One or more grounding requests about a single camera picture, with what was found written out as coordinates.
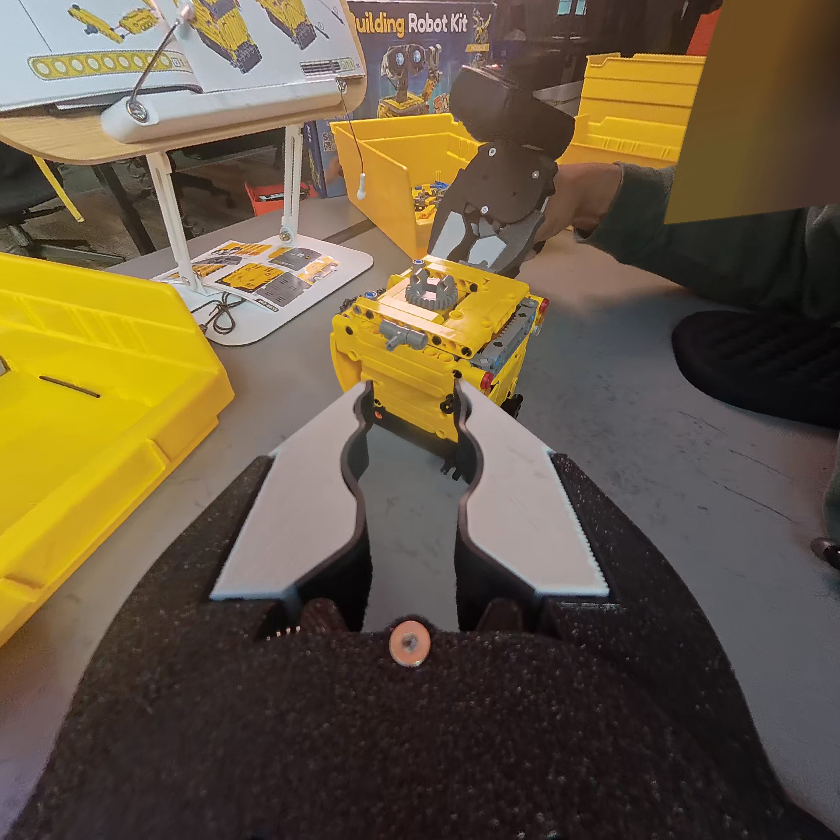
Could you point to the person's right forearm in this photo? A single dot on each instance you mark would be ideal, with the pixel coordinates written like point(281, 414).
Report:
point(722, 256)

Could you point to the nested yellow bins stack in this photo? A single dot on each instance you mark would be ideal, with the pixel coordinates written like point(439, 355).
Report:
point(630, 105)

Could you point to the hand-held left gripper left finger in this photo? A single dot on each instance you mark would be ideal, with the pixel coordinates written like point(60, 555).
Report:
point(289, 525)

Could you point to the black padded wrist rest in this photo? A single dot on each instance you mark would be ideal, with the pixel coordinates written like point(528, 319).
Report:
point(761, 361)

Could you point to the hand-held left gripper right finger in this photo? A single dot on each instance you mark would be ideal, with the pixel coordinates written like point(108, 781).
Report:
point(538, 525)

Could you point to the metal page holder clip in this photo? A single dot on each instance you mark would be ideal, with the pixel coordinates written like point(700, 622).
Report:
point(154, 72)

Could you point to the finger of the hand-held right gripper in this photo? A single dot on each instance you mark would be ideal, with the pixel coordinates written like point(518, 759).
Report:
point(489, 250)
point(451, 233)

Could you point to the black lego axle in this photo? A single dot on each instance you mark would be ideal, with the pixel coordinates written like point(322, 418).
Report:
point(69, 387)

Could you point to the orange plastic crate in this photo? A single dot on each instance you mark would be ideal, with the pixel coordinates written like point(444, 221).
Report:
point(275, 197)

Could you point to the lego instruction booklet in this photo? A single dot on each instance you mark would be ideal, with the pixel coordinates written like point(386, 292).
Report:
point(79, 39)

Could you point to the yellow lego beam assembly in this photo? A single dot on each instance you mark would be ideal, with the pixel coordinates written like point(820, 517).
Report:
point(426, 341)

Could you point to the black office chair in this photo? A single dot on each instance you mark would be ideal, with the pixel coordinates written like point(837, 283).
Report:
point(26, 197)

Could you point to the printed lego leaflet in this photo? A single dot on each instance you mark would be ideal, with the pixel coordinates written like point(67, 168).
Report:
point(262, 275)

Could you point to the person's green hoodie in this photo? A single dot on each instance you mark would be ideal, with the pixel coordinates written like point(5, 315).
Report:
point(832, 479)

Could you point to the yellow plastic bin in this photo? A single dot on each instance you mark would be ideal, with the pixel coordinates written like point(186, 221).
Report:
point(98, 426)
point(380, 177)

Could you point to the blue toy kit box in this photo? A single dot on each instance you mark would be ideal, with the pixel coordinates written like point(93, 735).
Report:
point(426, 65)

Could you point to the white stand leg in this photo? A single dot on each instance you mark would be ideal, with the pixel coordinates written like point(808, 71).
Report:
point(291, 184)

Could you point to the dark lego pieces heap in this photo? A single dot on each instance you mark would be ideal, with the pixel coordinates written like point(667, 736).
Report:
point(430, 197)

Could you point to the yellow black lego truck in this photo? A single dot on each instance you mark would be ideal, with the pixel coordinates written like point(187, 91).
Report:
point(420, 380)

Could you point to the person's right hand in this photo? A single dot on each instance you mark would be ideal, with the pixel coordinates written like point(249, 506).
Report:
point(584, 197)

